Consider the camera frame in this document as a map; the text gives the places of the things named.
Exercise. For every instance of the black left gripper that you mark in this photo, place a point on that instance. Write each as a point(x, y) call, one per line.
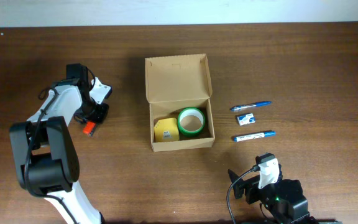
point(96, 112)

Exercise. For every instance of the orange stapler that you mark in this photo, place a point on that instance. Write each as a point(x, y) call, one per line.
point(89, 128)

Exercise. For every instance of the brown cardboard box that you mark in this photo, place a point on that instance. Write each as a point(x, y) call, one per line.
point(173, 83)

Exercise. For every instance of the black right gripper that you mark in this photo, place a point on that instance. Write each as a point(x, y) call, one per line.
point(241, 187)

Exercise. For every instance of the green tape roll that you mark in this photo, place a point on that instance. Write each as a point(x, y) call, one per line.
point(191, 121)

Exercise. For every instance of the yellow spiral notepad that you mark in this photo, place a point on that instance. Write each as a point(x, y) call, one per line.
point(166, 130)

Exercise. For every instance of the white blue staples box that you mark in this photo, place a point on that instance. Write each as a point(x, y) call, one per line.
point(245, 119)

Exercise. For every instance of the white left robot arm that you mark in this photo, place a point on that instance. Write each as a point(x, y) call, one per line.
point(46, 162)

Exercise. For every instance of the blue white board marker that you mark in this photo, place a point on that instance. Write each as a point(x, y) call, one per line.
point(251, 136)

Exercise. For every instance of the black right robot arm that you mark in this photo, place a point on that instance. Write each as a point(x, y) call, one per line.
point(284, 199)

